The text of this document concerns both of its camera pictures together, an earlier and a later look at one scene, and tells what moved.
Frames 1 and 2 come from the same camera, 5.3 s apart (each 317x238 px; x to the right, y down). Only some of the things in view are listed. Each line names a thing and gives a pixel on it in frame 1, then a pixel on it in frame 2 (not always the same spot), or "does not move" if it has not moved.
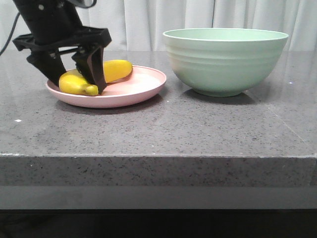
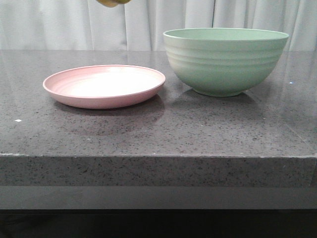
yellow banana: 72,82 → 112,3
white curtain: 139,25 does not move
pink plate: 142,85 does not move
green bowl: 222,62 does not move
